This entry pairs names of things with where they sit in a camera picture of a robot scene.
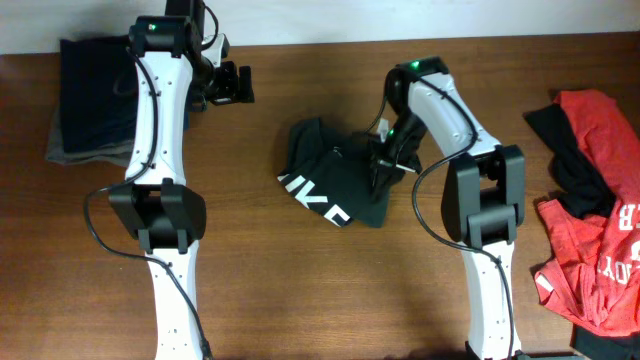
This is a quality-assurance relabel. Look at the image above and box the black garment under pile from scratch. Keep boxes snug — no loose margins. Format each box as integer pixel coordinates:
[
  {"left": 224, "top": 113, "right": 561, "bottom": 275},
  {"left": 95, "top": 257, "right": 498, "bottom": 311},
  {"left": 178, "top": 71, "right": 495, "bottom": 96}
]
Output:
[{"left": 524, "top": 104, "right": 639, "bottom": 359}]

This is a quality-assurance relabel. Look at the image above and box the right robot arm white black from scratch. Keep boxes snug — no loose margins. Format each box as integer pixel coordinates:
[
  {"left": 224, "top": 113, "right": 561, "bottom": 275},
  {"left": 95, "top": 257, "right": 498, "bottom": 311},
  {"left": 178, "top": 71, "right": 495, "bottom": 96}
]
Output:
[{"left": 371, "top": 57, "right": 525, "bottom": 359}]

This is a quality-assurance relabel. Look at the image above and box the red garment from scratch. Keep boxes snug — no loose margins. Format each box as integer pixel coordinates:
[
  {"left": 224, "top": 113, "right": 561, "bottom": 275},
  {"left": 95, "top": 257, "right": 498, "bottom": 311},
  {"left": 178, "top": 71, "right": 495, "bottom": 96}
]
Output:
[{"left": 534, "top": 89, "right": 639, "bottom": 337}]

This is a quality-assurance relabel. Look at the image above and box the dark green t-shirt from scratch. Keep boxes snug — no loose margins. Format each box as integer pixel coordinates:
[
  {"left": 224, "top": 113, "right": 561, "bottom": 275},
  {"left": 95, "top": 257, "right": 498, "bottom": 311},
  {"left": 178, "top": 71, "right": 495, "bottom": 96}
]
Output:
[{"left": 277, "top": 118, "right": 405, "bottom": 228}]

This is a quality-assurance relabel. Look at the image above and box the folded navy blue garment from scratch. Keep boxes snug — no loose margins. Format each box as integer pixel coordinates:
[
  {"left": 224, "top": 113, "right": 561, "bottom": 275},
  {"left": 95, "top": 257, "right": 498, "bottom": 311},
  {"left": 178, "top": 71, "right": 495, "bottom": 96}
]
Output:
[{"left": 59, "top": 35, "right": 194, "bottom": 154}]

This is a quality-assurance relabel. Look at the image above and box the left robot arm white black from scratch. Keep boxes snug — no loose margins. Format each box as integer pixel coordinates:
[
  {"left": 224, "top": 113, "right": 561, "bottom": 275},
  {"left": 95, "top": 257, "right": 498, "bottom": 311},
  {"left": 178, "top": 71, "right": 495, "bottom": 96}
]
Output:
[{"left": 105, "top": 1, "right": 255, "bottom": 359}]

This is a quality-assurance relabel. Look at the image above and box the folded grey garment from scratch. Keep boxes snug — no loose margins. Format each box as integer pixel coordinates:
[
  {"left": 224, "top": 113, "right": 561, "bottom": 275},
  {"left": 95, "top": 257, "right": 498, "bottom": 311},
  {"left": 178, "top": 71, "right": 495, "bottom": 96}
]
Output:
[{"left": 45, "top": 108, "right": 134, "bottom": 167}]

